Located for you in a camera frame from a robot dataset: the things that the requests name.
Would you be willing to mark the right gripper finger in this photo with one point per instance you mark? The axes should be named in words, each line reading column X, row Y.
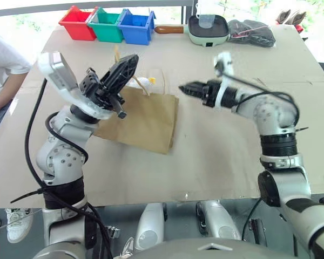
column 193, row 93
column 191, row 85

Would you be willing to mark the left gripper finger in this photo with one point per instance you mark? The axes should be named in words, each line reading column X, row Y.
column 122, row 70
column 120, row 110

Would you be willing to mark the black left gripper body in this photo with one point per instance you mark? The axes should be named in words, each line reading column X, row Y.
column 93, row 86

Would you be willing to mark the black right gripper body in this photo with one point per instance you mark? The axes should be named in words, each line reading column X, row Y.
column 210, row 94

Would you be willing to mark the person's bare forearm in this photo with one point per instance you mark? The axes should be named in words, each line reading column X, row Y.
column 8, row 89

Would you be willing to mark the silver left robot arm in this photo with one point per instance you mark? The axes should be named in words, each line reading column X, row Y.
column 62, row 162

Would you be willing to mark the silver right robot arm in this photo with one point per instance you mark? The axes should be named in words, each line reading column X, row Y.
column 283, row 167

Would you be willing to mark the white and yellow plush toy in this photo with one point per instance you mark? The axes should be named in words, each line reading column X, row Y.
column 143, row 81

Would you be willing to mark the brown paper bag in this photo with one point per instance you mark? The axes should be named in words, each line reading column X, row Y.
column 148, row 118

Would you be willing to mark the black cloth in plastic bag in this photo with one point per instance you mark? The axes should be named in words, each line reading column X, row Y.
column 252, row 32

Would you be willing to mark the blue plastic bin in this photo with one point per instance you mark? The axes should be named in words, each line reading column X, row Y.
column 136, row 29

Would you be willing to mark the green plastic bin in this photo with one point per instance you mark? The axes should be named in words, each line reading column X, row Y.
column 106, row 27

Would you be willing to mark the pale green electric frying pan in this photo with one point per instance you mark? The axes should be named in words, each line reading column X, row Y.
column 209, row 33

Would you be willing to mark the brown cardboard table cover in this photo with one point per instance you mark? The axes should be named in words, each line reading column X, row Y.
column 210, row 151

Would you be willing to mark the red plastic bin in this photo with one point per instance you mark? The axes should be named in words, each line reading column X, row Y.
column 77, row 25

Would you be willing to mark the clear measuring cup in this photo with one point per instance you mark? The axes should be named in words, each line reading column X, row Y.
column 205, row 16

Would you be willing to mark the person in white t-shirt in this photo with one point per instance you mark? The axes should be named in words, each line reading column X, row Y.
column 2, row 59

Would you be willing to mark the small red object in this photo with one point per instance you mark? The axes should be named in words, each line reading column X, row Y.
column 299, row 28

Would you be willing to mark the brown shoes pair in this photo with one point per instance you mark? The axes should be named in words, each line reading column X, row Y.
column 290, row 16

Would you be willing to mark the silver left robot leg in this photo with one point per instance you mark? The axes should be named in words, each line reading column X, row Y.
column 149, row 226

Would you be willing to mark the silver robot leg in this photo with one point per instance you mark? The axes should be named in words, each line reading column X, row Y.
column 218, row 221
column 149, row 226

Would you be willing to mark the silver right robot leg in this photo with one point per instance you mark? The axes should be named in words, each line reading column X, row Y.
column 218, row 221

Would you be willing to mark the grey robot torso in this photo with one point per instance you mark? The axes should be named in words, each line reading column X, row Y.
column 178, row 249

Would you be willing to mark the white and green sneaker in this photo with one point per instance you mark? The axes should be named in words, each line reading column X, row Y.
column 19, row 224

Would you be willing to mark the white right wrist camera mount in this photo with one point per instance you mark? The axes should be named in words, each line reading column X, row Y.
column 224, row 62

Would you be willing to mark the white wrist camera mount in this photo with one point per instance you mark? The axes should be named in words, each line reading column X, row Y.
column 224, row 62
column 60, row 73

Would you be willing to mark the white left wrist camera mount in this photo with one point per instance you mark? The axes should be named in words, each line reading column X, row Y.
column 60, row 73

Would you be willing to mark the grey window rail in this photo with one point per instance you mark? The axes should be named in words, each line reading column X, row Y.
column 70, row 8

